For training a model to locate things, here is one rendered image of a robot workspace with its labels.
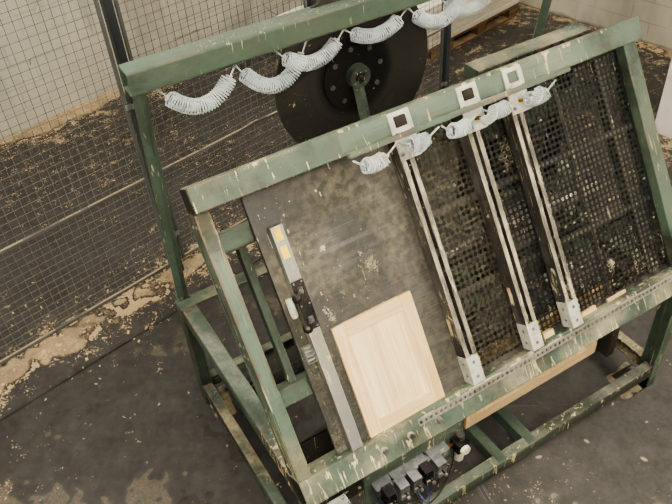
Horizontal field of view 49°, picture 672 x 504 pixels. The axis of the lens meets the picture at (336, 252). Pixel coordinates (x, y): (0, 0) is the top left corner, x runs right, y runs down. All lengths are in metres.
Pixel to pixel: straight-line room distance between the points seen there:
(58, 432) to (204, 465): 0.90
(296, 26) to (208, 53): 0.38
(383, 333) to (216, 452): 1.54
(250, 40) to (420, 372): 1.49
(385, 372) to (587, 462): 1.52
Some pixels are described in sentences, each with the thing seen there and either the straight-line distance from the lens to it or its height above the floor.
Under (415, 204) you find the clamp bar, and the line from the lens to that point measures 2.93.
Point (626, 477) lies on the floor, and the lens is 4.17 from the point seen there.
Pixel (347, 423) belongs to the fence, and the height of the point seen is 1.00.
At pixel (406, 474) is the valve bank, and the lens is 3.12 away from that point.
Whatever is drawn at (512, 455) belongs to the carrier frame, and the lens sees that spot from 3.90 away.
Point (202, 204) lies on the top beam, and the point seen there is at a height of 1.89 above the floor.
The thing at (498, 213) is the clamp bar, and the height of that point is 1.45.
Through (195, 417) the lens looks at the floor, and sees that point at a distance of 4.35.
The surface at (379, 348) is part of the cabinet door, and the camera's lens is 2.98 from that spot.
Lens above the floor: 3.40
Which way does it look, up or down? 41 degrees down
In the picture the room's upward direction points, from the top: 5 degrees counter-clockwise
